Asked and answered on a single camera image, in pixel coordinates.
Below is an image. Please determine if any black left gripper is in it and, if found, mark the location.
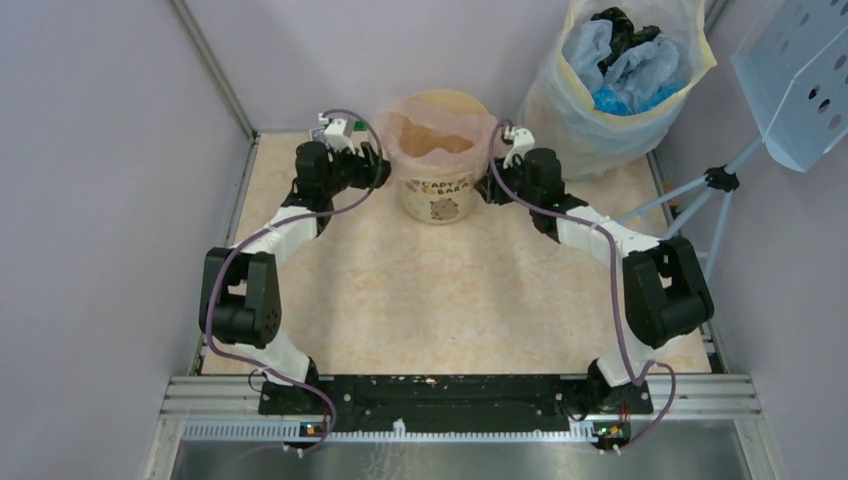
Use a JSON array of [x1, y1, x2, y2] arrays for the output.
[[323, 141, 397, 197]]

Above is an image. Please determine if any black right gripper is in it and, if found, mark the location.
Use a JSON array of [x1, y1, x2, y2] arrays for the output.
[[473, 152, 538, 209]]

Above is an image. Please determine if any pink plastic trash bag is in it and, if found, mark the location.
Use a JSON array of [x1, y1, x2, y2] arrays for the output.
[[373, 89, 496, 175]]

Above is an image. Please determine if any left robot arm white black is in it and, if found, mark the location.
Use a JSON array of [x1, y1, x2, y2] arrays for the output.
[[199, 141, 391, 414]]

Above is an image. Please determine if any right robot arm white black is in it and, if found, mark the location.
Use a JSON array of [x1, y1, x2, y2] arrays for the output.
[[480, 148, 715, 412]]

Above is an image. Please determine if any cream capybara trash bin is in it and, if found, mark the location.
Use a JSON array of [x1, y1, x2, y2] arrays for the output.
[[397, 89, 492, 227]]

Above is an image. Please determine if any large translucent bag of bags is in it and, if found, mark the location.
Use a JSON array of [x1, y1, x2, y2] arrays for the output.
[[517, 0, 716, 180]]

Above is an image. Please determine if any blue plastic bag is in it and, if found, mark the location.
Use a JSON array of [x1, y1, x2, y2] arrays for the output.
[[592, 83, 682, 116]]

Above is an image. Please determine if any black plastic bag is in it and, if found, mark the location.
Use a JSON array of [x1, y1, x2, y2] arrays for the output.
[[590, 7, 661, 74]]

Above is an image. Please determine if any light blue tripod stand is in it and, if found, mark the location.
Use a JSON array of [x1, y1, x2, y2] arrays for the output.
[[618, 134, 763, 281]]

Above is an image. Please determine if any perforated light blue panel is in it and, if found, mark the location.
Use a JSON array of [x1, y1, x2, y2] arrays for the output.
[[731, 0, 847, 172]]

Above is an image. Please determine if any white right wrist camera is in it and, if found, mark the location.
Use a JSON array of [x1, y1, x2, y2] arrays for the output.
[[502, 126, 535, 169]]

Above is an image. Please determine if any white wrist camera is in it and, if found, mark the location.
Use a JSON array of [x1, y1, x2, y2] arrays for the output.
[[502, 126, 535, 169], [319, 114, 355, 153]]

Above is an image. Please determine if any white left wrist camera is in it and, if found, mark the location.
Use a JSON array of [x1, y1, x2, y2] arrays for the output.
[[319, 114, 355, 153]]

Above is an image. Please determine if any aluminium corner frame post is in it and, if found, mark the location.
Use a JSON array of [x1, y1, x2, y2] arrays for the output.
[[167, 0, 258, 143]]

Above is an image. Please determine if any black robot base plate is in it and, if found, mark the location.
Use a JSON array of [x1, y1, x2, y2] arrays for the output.
[[258, 374, 654, 433]]

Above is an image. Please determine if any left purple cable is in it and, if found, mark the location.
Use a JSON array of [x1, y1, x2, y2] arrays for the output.
[[203, 109, 387, 458]]

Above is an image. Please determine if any white toothed cable rail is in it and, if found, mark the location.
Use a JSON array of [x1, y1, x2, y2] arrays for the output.
[[181, 420, 596, 444]]

